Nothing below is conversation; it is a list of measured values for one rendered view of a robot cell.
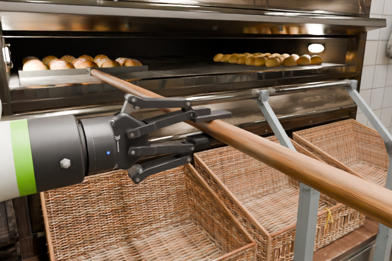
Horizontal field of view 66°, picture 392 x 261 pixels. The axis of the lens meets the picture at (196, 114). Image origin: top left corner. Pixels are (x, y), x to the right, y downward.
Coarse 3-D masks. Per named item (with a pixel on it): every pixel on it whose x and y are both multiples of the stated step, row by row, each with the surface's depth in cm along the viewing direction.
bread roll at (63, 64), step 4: (56, 64) 129; (60, 64) 129; (64, 64) 130; (68, 64) 131; (72, 64) 133; (52, 68) 129; (56, 68) 129; (60, 68) 129; (64, 68) 130; (68, 68) 130; (72, 68) 132
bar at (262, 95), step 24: (192, 96) 84; (216, 96) 87; (240, 96) 91; (264, 96) 95; (360, 96) 119; (288, 144) 89; (312, 192) 82; (312, 216) 85; (312, 240) 87; (384, 240) 115
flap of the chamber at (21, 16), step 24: (24, 24) 89; (48, 24) 92; (72, 24) 94; (96, 24) 97; (120, 24) 100; (144, 24) 104; (168, 24) 107; (192, 24) 111; (216, 24) 115; (240, 24) 120; (264, 24) 125; (288, 24) 130; (312, 24) 135; (336, 24) 142; (360, 24) 152; (384, 24) 162
